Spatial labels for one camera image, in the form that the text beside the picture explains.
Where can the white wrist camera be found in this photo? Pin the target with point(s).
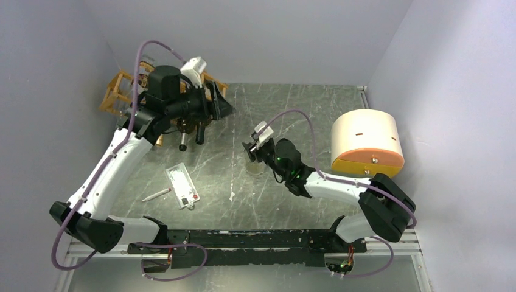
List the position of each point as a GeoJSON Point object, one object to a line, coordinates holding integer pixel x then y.
{"type": "Point", "coordinates": [261, 134]}
{"type": "Point", "coordinates": [193, 70]}

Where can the clear whisky bottle black label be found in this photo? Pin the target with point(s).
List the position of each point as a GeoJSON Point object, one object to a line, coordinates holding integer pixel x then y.
{"type": "Point", "coordinates": [145, 68]}

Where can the dark green wine bottle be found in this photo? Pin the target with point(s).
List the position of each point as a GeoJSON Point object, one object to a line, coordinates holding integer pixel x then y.
{"type": "Point", "coordinates": [200, 131]}

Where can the white pink marker pen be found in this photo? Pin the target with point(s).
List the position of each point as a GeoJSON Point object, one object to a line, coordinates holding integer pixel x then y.
{"type": "Point", "coordinates": [157, 194]}

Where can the cream orange cylindrical drawer box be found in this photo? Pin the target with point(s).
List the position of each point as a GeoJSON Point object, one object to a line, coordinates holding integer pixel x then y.
{"type": "Point", "coordinates": [365, 142]}

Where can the clear round glass bottle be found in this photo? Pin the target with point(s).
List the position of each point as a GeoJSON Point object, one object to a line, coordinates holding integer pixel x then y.
{"type": "Point", "coordinates": [254, 168]}

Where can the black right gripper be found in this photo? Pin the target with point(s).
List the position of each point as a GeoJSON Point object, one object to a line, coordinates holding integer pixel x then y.
{"type": "Point", "coordinates": [259, 149]}

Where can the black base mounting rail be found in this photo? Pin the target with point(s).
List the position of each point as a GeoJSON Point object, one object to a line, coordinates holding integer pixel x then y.
{"type": "Point", "coordinates": [182, 248]}

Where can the wooden wine rack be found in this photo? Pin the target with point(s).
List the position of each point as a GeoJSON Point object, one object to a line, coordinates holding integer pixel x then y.
{"type": "Point", "coordinates": [118, 92]}

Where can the clear plastic blister package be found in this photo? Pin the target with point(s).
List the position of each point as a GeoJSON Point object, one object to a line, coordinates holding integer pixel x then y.
{"type": "Point", "coordinates": [182, 186]}

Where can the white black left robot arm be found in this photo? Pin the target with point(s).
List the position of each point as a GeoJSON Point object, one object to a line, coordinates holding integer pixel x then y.
{"type": "Point", "coordinates": [86, 215]}

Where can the dark bottle silver cap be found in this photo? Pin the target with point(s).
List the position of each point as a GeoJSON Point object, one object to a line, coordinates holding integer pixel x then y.
{"type": "Point", "coordinates": [184, 137]}

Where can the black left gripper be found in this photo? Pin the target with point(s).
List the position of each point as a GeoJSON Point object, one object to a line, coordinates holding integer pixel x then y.
{"type": "Point", "coordinates": [224, 107]}

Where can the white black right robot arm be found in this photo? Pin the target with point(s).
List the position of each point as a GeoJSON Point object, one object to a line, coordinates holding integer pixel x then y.
{"type": "Point", "coordinates": [385, 209]}

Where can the red wine bottle gold cap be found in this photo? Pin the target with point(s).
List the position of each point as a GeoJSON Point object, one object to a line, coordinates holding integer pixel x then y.
{"type": "Point", "coordinates": [160, 141]}

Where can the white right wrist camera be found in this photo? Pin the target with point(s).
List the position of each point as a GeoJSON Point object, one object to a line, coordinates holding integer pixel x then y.
{"type": "Point", "coordinates": [261, 134]}

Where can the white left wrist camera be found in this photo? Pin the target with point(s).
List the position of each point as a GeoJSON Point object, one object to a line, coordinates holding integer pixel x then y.
{"type": "Point", "coordinates": [193, 70]}

